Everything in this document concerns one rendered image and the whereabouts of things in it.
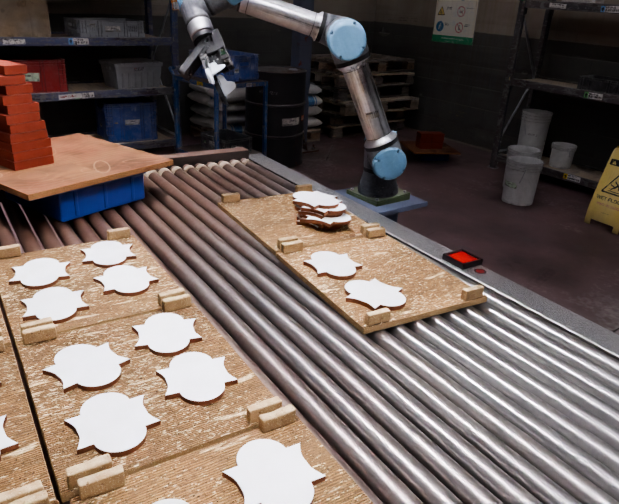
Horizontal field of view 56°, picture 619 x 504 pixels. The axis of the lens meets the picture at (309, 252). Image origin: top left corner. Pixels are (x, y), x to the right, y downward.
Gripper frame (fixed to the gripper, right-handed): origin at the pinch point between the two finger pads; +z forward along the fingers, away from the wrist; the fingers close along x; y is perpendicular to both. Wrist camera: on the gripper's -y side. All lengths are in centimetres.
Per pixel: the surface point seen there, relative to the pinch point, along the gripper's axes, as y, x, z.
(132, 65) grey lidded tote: -99, 321, -238
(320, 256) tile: 11, -10, 57
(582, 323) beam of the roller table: 60, -17, 96
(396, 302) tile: 23, -26, 76
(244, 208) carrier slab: -6.9, 16.5, 29.1
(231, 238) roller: -11.3, 1.2, 40.7
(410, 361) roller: 21, -39, 89
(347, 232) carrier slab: 20, 8, 50
